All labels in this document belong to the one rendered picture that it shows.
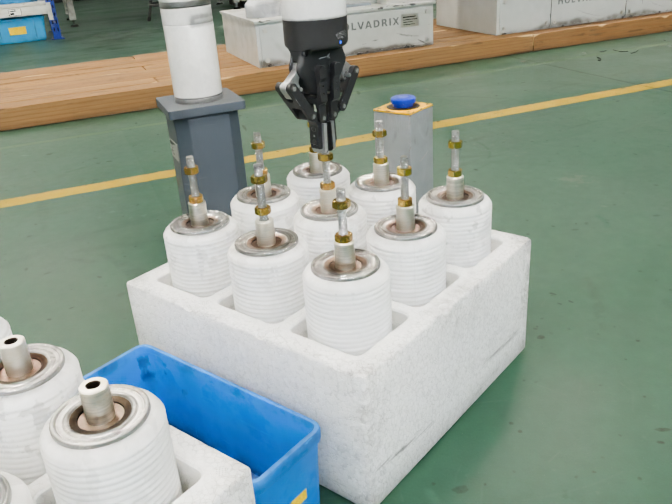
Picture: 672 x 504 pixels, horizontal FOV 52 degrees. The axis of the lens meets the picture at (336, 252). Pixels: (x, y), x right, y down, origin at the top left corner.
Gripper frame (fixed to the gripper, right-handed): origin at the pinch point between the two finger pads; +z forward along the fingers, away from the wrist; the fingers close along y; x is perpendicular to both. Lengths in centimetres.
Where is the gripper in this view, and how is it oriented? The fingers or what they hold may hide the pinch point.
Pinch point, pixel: (323, 135)
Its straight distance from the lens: 87.3
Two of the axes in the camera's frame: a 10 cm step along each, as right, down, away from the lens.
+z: 0.6, 9.0, 4.3
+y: 6.5, -3.6, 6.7
